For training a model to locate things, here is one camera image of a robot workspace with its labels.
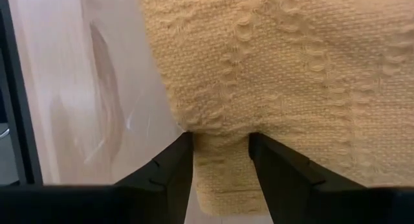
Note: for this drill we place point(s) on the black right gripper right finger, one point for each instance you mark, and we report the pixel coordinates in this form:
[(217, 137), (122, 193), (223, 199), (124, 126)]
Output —
[(323, 204)]

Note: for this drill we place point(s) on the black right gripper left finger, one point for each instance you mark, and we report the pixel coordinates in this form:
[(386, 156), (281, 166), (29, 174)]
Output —
[(113, 204)]

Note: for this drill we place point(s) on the orange towel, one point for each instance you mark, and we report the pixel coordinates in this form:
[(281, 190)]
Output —
[(275, 72)]

